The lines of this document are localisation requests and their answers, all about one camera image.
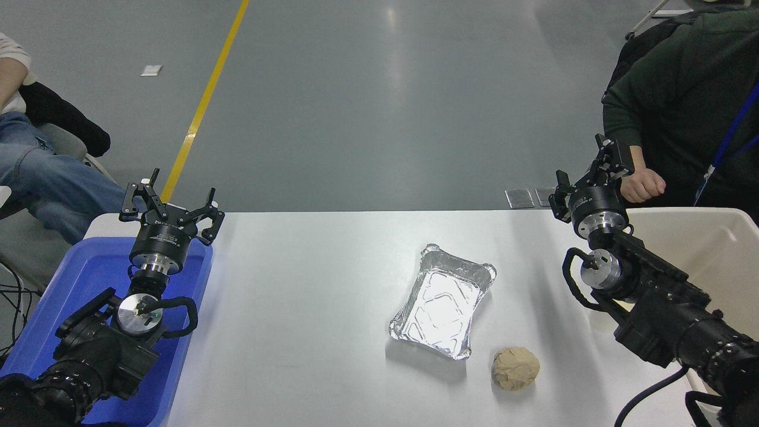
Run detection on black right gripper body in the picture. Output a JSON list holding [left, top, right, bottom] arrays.
[[568, 184, 628, 225]]

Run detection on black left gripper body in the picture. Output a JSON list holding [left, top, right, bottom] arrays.
[[129, 212, 195, 263]]

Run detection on person's right hand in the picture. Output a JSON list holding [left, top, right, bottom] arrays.
[[620, 168, 666, 203]]

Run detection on blue plastic tray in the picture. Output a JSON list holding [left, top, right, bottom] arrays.
[[0, 236, 214, 427]]

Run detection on person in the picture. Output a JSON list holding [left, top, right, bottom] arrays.
[[0, 33, 143, 245], [602, 0, 759, 223]]

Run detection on black garment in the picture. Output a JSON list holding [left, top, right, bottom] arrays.
[[18, 82, 111, 158], [604, 12, 700, 98]]

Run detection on large pale bin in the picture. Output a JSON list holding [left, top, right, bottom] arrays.
[[624, 208, 759, 416]]

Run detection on silver foil tray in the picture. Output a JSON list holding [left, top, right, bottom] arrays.
[[388, 243, 498, 361]]

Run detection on crumpled tan paper ball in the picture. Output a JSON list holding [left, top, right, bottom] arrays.
[[492, 346, 541, 392]]

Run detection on blue lanyard with badge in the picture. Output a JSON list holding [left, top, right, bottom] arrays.
[[694, 80, 759, 205]]

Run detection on black cable bundle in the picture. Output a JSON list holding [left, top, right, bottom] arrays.
[[0, 261, 30, 356]]

